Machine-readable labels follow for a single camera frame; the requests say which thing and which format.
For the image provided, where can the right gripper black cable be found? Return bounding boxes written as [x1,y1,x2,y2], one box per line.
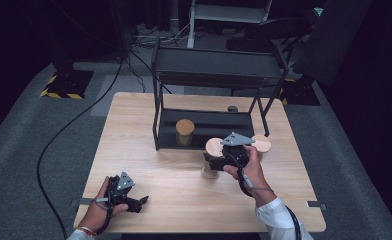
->
[228,153,302,240]

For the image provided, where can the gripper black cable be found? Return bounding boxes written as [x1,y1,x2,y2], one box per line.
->
[228,153,302,240]
[93,181,116,236]

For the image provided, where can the thick black floor cable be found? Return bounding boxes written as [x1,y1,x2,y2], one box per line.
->
[36,49,127,240]

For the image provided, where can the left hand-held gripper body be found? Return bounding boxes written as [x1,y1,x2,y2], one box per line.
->
[105,170,142,209]

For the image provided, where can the thin black floor cable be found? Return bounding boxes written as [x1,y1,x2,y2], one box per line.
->
[125,49,149,94]

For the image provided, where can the white metal stand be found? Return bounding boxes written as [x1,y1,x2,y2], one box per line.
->
[186,0,274,50]

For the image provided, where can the grey tape strip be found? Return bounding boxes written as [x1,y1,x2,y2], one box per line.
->
[70,197,97,206]
[305,200,328,211]

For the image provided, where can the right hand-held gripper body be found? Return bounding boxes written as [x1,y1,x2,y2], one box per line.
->
[213,131,256,172]

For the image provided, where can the tall jar reddish contents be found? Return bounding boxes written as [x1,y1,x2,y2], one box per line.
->
[200,137,226,180]

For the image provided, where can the black chair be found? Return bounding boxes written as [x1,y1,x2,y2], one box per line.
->
[225,15,315,56]

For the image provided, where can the tall jar greyish contents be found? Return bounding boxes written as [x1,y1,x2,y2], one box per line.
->
[250,134,273,162]

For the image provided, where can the large dark panel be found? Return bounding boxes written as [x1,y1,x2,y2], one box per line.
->
[292,0,375,86]

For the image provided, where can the yellow-black striped base plate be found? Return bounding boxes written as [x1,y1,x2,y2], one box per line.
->
[278,77,321,107]
[39,69,95,100]

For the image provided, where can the bundle of floor cables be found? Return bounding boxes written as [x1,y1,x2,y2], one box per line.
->
[130,22,193,48]

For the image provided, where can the person's right hand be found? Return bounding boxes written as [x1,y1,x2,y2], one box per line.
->
[223,144,279,208]

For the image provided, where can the short glass jar wooden lid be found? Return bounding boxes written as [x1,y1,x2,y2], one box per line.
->
[174,118,196,148]

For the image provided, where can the black two-tier metal rack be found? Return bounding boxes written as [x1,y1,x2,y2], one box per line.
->
[151,37,290,152]

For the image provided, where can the person's left hand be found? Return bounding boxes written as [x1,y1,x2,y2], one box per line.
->
[78,175,130,234]

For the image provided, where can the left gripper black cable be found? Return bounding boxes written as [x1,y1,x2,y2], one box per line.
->
[93,181,116,236]

